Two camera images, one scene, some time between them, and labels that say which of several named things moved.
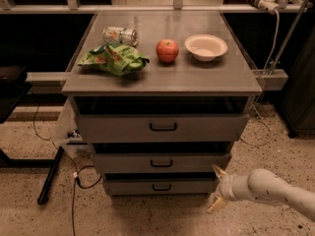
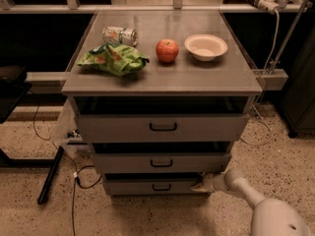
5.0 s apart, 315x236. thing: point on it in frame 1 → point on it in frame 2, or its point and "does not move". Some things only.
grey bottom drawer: [162, 183] does not move
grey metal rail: [271, 80] does not move
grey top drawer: [162, 119] does not move
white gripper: [225, 187] → [215, 184]
